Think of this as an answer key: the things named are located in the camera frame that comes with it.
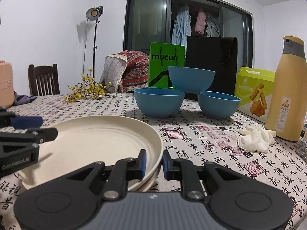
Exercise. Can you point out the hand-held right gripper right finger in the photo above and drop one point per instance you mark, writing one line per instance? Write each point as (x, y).
(165, 165)

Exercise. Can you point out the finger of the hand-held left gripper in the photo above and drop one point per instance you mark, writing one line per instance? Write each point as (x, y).
(45, 134)
(26, 122)

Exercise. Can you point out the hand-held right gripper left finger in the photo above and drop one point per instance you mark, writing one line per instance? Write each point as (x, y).
(143, 163)

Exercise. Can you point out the blue bowl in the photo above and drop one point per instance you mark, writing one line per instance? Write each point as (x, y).
(158, 103)
(218, 105)
(191, 79)

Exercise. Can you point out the purple grey pouch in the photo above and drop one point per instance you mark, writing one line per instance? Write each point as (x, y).
(24, 99)

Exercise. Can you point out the pink suitcase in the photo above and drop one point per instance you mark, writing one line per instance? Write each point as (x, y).
(6, 83)

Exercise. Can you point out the dark wooden chair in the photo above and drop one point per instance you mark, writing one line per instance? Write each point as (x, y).
(43, 69)

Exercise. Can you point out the yellow flower branch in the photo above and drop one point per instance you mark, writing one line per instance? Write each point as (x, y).
(86, 91)

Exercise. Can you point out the crumpled white glove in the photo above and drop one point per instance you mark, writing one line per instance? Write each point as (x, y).
(254, 140)

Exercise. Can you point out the green paper bag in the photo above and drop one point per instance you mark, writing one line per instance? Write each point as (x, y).
(158, 71)

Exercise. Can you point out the black paper bag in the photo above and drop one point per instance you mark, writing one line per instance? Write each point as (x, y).
(223, 64)

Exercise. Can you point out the yellow-green snack box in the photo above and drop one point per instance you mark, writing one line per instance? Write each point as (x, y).
(249, 83)

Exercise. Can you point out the studio light on stand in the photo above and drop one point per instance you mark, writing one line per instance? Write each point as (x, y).
(93, 13)

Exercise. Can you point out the yellow bottle with grey cap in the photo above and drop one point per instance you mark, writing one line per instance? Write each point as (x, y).
(285, 95)

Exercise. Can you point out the hanging light blue shirt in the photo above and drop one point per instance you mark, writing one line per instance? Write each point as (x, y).
(181, 26)

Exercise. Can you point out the hanging pink garment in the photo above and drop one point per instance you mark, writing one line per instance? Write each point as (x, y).
(200, 24)

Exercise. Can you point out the black framed sliding glass door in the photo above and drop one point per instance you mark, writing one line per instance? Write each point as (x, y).
(148, 16)

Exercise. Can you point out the hanging white garment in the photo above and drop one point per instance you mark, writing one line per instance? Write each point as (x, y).
(209, 25)

